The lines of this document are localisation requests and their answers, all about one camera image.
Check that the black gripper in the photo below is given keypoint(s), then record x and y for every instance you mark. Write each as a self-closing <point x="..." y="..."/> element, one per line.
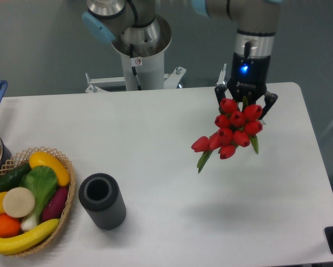
<point x="248" y="78"/>

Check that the red tulip bouquet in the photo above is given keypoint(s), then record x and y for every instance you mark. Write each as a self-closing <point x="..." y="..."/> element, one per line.
<point x="238" y="126"/>

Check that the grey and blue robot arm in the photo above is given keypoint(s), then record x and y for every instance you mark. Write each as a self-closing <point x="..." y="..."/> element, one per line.
<point x="257" y="20"/>

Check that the dark grey ribbed vase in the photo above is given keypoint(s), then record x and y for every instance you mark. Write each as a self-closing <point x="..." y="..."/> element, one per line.
<point x="100" y="196"/>

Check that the green bok choy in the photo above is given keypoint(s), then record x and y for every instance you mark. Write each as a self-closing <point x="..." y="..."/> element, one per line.
<point x="42" y="182"/>

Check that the purple sweet potato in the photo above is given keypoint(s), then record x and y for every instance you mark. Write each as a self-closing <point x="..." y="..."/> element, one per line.
<point x="56" y="205"/>

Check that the woven wicker basket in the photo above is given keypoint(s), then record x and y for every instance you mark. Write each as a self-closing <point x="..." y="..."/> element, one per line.
<point x="23" y="157"/>

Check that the dark green cucumber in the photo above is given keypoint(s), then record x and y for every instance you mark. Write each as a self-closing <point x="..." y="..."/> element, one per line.
<point x="12" y="178"/>

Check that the beige round disc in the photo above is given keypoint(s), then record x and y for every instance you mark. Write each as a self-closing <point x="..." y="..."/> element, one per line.
<point x="18" y="202"/>

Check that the orange fruit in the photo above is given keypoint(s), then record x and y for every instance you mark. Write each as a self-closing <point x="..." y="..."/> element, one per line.
<point x="9" y="226"/>

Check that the yellow banana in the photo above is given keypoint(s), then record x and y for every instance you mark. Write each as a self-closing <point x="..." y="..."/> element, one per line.
<point x="19" y="243"/>

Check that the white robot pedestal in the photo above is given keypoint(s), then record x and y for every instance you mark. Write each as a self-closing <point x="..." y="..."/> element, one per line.
<point x="142" y="53"/>

